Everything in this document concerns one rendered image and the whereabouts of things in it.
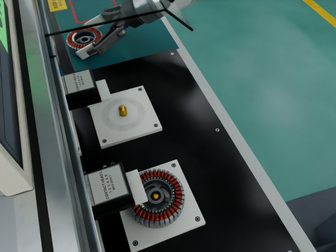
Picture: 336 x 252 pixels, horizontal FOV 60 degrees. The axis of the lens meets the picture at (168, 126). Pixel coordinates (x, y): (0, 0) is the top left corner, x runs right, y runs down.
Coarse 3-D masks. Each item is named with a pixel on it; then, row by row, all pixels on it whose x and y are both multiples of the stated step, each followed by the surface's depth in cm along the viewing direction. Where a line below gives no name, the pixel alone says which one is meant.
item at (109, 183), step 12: (108, 168) 47; (120, 168) 47; (96, 180) 46; (108, 180) 46; (120, 180) 46; (132, 180) 51; (96, 192) 45; (108, 192) 45; (120, 192) 45; (132, 192) 49; (144, 192) 49; (96, 204) 44; (108, 204) 44; (120, 204) 46; (132, 204) 47
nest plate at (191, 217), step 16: (176, 160) 64; (128, 208) 58; (160, 208) 58; (192, 208) 58; (128, 224) 56; (176, 224) 56; (192, 224) 56; (128, 240) 54; (144, 240) 54; (160, 240) 54
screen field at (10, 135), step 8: (0, 48) 28; (0, 56) 27; (8, 80) 28; (8, 88) 27; (8, 96) 26; (8, 104) 25; (8, 112) 24; (8, 120) 24; (8, 128) 23; (8, 136) 23
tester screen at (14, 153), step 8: (0, 40) 29; (8, 48) 32; (8, 56) 30; (0, 64) 27; (8, 64) 29; (0, 72) 26; (8, 72) 29; (0, 80) 25; (0, 88) 24; (0, 96) 24; (0, 104) 23; (0, 112) 23; (0, 120) 22; (0, 128) 21; (16, 128) 25; (0, 136) 21; (16, 136) 25; (8, 144) 22; (16, 144) 24; (16, 152) 23
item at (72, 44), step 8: (72, 32) 91; (80, 32) 91; (88, 32) 92; (96, 32) 90; (72, 40) 88; (80, 40) 90; (88, 40) 90; (96, 40) 88; (72, 48) 87; (80, 48) 87
